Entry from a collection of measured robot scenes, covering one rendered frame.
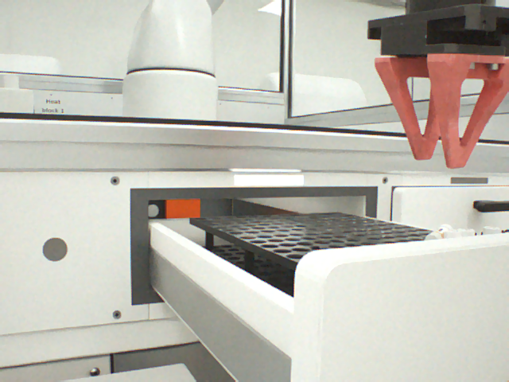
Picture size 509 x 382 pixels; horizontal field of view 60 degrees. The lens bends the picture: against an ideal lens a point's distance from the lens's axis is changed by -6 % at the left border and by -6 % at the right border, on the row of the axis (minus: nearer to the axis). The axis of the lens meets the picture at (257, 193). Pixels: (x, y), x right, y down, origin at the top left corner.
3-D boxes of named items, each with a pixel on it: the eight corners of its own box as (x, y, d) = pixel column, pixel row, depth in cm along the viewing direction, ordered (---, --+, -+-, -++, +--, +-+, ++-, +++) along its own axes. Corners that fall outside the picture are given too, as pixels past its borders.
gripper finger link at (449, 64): (441, 153, 36) (449, 32, 34) (516, 170, 30) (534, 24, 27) (372, 158, 34) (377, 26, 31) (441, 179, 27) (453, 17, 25)
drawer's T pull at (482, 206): (518, 211, 60) (518, 200, 60) (483, 212, 57) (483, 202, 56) (495, 208, 63) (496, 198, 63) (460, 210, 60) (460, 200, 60)
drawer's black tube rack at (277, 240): (500, 327, 34) (507, 243, 33) (305, 374, 26) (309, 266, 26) (336, 267, 54) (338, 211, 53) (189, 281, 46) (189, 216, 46)
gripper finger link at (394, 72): (436, 152, 37) (444, 33, 34) (508, 169, 30) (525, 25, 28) (367, 157, 34) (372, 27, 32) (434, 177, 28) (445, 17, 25)
